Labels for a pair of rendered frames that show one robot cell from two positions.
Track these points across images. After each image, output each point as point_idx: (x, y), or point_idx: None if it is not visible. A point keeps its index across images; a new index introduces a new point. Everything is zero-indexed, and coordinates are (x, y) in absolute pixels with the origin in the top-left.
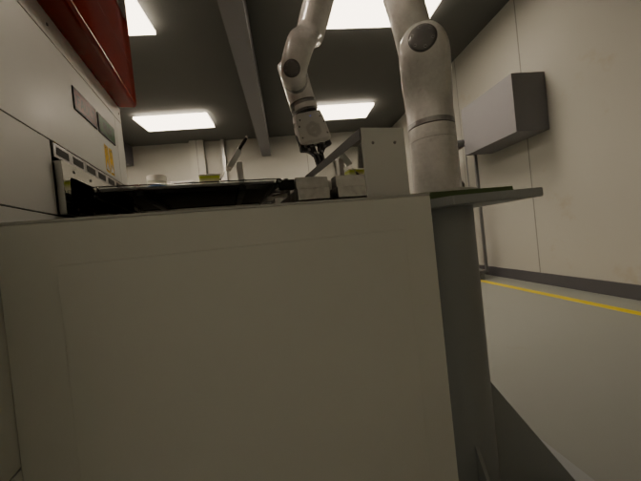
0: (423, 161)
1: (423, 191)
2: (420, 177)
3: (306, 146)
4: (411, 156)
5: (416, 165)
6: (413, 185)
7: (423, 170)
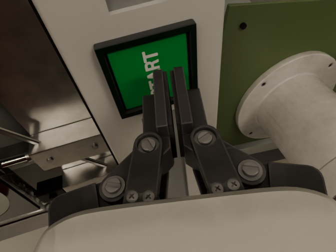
0: (284, 155)
1: (258, 121)
2: (269, 134)
3: (114, 223)
4: (300, 155)
5: (282, 147)
6: (275, 111)
7: (276, 145)
